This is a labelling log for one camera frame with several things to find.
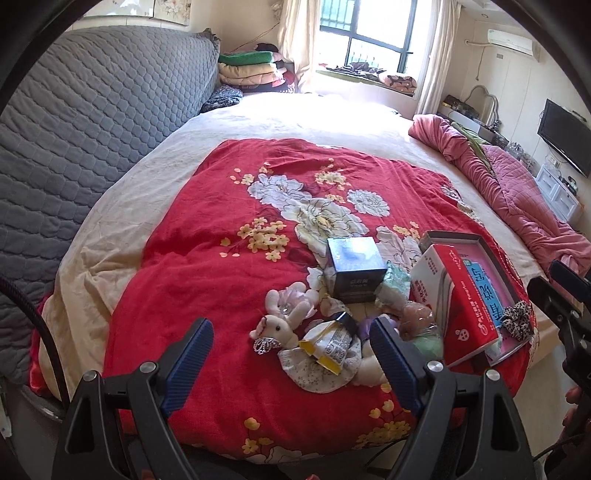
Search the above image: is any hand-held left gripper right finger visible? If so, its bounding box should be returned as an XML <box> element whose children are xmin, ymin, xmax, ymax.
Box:
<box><xmin>369</xmin><ymin>315</ymin><xmax>536</xmax><ymax>480</ymax></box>

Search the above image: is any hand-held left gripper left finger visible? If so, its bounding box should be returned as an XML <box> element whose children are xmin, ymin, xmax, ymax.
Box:
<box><xmin>51</xmin><ymin>316</ymin><xmax>215</xmax><ymax>480</ymax></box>

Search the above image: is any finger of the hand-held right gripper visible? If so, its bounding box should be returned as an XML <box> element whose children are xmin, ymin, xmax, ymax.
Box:
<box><xmin>526</xmin><ymin>276</ymin><xmax>583</xmax><ymax>335</ymax></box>
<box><xmin>549</xmin><ymin>260</ymin><xmax>591</xmax><ymax>301</ymax></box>

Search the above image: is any pink fluffy ball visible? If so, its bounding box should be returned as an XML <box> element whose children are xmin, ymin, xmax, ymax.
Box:
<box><xmin>399</xmin><ymin>300</ymin><xmax>439</xmax><ymax>340</ymax></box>

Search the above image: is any yellow snack packet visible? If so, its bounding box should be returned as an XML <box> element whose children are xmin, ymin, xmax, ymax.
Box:
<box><xmin>298</xmin><ymin>311</ymin><xmax>361</xmax><ymax>377</ymax></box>

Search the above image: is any white plush bunny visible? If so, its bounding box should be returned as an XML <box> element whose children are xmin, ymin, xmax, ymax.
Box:
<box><xmin>249</xmin><ymin>284</ymin><xmax>393</xmax><ymax>394</ymax></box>

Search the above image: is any grey shallow cardboard box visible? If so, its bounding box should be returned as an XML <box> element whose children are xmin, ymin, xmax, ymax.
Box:
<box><xmin>420</xmin><ymin>231</ymin><xmax>539</xmax><ymax>365</ymax></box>

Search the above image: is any light green soft packet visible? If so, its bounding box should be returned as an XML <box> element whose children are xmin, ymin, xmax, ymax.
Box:
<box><xmin>411</xmin><ymin>335</ymin><xmax>445</xmax><ymax>365</ymax></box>

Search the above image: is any person's right hand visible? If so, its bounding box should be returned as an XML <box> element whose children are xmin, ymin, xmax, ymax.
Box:
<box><xmin>562</xmin><ymin>387</ymin><xmax>591</xmax><ymax>445</ymax></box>

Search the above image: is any purple ribbon bow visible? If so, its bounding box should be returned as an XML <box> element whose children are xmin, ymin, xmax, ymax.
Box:
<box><xmin>360</xmin><ymin>315</ymin><xmax>403</xmax><ymax>340</ymax></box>

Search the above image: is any leopard print scrunchie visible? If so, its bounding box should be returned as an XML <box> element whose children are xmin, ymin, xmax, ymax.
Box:
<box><xmin>501</xmin><ymin>300</ymin><xmax>536</xmax><ymax>341</ymax></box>

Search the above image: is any pink and blue book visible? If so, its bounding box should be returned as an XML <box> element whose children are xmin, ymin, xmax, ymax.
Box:
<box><xmin>450</xmin><ymin>244</ymin><xmax>520</xmax><ymax>365</ymax></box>

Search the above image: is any green tissue packet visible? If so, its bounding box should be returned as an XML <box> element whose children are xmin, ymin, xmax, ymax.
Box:
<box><xmin>376</xmin><ymin>261</ymin><xmax>413</xmax><ymax>319</ymax></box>

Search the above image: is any red and white box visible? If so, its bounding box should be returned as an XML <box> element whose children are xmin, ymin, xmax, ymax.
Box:
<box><xmin>410</xmin><ymin>244</ymin><xmax>502</xmax><ymax>367</ymax></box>

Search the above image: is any pink quilt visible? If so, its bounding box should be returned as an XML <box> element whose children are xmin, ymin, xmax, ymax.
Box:
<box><xmin>409</xmin><ymin>113</ymin><xmax>591</xmax><ymax>282</ymax></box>

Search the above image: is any white cabinet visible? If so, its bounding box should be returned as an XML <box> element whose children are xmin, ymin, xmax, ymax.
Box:
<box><xmin>536</xmin><ymin>164</ymin><xmax>585</xmax><ymax>222</ymax></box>

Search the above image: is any dark blue box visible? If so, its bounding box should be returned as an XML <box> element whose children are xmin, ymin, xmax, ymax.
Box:
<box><xmin>323</xmin><ymin>237</ymin><xmax>387</xmax><ymax>304</ymax></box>

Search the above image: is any red floral blanket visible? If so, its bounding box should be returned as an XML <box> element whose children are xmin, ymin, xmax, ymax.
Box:
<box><xmin>104</xmin><ymin>137</ymin><xmax>539</xmax><ymax>462</ymax></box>

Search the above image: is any black television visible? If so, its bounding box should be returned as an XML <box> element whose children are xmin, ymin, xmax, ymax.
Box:
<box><xmin>537</xmin><ymin>98</ymin><xmax>591</xmax><ymax>178</ymax></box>

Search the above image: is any green cloth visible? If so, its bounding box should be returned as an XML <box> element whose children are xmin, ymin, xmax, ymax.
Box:
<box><xmin>450</xmin><ymin>121</ymin><xmax>485</xmax><ymax>158</ymax></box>

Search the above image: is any dark storage case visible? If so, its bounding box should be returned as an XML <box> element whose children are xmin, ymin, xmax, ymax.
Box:
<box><xmin>436</xmin><ymin>95</ymin><xmax>483</xmax><ymax>121</ymax></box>

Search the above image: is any white air conditioner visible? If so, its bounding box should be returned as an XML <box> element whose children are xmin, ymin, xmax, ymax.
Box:
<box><xmin>487</xmin><ymin>28</ymin><xmax>541</xmax><ymax>61</ymax></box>

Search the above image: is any patterned cushion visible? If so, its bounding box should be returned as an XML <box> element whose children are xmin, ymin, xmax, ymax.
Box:
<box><xmin>379</xmin><ymin>71</ymin><xmax>419</xmax><ymax>95</ymax></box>

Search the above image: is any cream curtain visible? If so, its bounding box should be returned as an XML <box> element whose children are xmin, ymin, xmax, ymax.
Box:
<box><xmin>272</xmin><ymin>0</ymin><xmax>324</xmax><ymax>90</ymax></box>
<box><xmin>413</xmin><ymin>0</ymin><xmax>462</xmax><ymax>116</ymax></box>

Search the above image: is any grey quilted headboard cover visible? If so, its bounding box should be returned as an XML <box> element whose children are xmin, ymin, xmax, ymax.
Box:
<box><xmin>0</xmin><ymin>25</ymin><xmax>221</xmax><ymax>388</ymax></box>

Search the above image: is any dark patterned pillow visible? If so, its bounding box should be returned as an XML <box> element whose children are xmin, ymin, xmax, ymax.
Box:
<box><xmin>202</xmin><ymin>84</ymin><xmax>244</xmax><ymax>113</ymax></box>

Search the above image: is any stack of folded blankets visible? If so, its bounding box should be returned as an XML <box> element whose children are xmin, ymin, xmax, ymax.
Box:
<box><xmin>218</xmin><ymin>61</ymin><xmax>283</xmax><ymax>86</ymax></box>

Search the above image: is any red patterned folded blanket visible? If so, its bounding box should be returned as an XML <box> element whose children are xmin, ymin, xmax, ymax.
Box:
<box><xmin>259</xmin><ymin>69</ymin><xmax>297</xmax><ymax>94</ymax></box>

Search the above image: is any green folded blanket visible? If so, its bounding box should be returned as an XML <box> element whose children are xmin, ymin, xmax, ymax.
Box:
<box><xmin>218</xmin><ymin>51</ymin><xmax>274</xmax><ymax>66</ymax></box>

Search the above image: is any window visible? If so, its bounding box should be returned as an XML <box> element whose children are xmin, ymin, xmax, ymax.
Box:
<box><xmin>318</xmin><ymin>0</ymin><xmax>419</xmax><ymax>77</ymax></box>

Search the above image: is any black cable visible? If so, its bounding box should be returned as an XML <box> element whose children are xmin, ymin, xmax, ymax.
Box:
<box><xmin>0</xmin><ymin>272</ymin><xmax>70</xmax><ymax>407</ymax></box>

